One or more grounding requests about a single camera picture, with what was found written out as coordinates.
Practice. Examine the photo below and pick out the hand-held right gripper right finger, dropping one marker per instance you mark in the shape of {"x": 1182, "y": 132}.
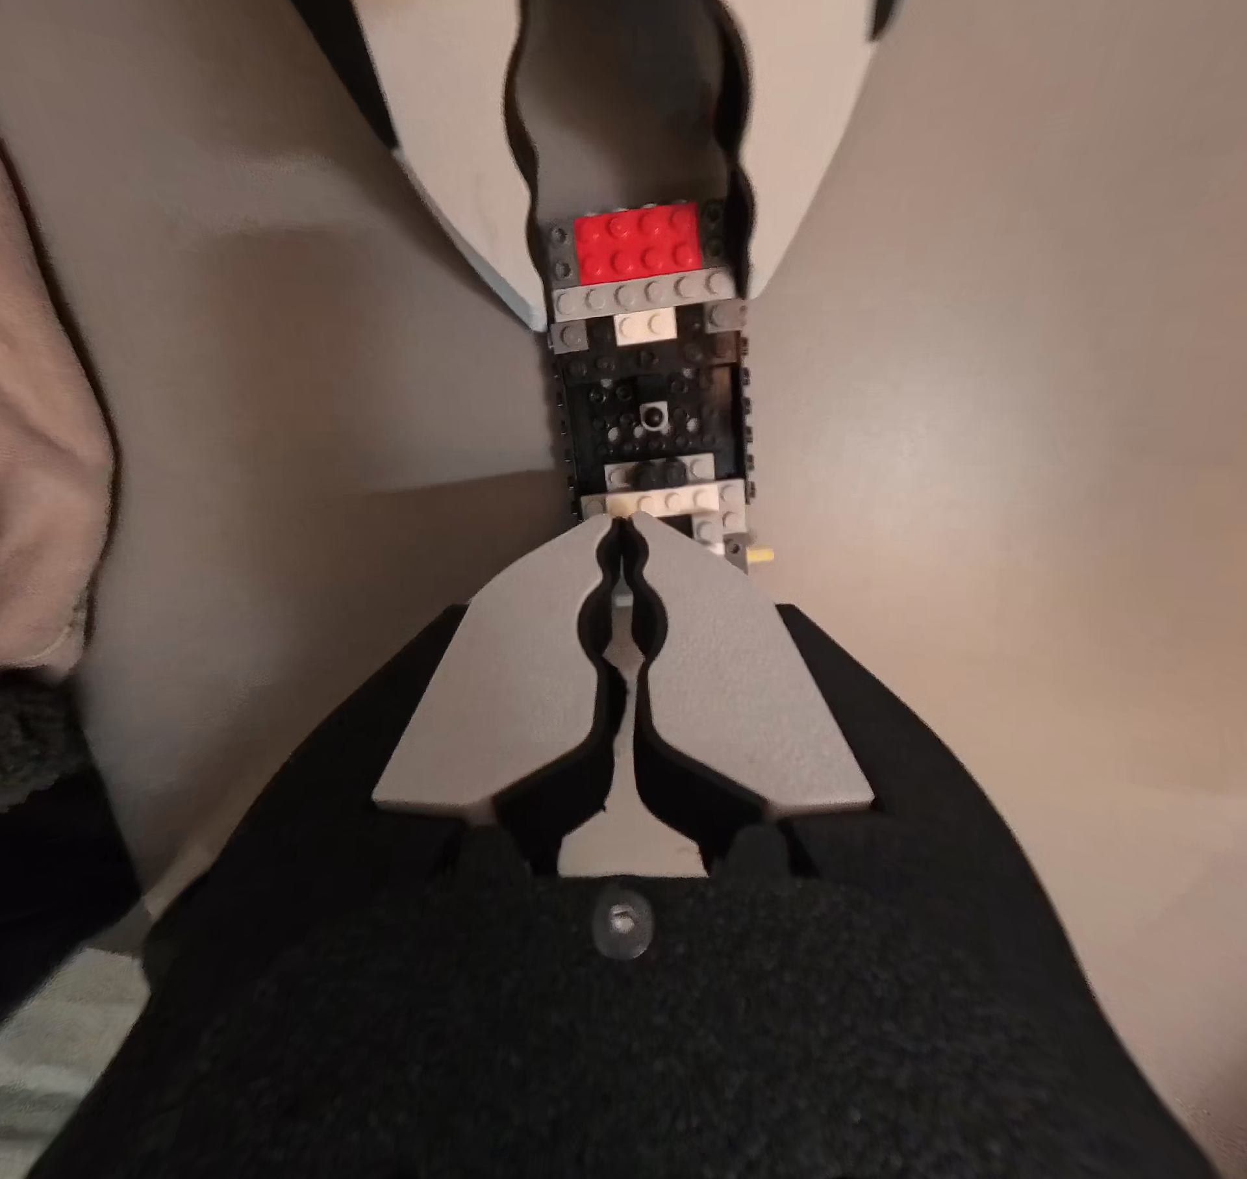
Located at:
{"x": 760, "y": 712}

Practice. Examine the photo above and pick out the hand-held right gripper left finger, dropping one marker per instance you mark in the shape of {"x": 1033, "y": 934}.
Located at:
{"x": 487, "y": 712}

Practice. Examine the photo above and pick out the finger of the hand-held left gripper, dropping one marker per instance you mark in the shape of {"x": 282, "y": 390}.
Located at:
{"x": 429, "y": 78}
{"x": 799, "y": 78}

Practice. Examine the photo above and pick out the toy brick car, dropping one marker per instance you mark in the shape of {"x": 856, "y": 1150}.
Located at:
{"x": 634, "y": 244}

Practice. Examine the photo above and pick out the white desk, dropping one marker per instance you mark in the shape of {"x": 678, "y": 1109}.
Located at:
{"x": 975, "y": 419}

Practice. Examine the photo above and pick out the person's beige garment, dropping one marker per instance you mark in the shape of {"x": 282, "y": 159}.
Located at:
{"x": 50, "y": 468}

